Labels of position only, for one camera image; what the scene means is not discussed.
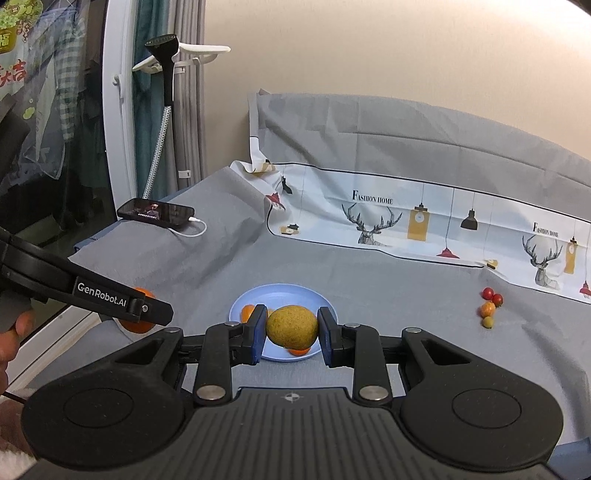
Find white door frame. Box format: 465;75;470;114
102;0;139;204

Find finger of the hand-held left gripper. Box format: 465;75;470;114
136;295;175;326

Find grey printed tablecloth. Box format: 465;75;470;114
28;90;591;462

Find light blue sheet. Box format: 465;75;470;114
549;434;591;476

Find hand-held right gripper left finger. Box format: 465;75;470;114
108;304;269;407

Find person's left hand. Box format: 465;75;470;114
0;310;35;393

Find blue plate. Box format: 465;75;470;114
229;284;339;363

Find black garment steamer with hose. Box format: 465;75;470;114
142;34;179;200

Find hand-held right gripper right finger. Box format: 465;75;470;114
317;307;467;404

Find teal curtain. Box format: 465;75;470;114
134;0;168;199

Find colourful window decal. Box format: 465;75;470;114
0;0;47;100

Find checkered shirt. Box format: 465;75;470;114
18;28;88;181

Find black smartphone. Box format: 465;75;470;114
117;198;195;227

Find white charging cable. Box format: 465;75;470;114
173;217;208;239

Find white plastic hanger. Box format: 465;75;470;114
132;41;232;75

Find grey curtain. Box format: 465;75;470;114
173;0;207;192

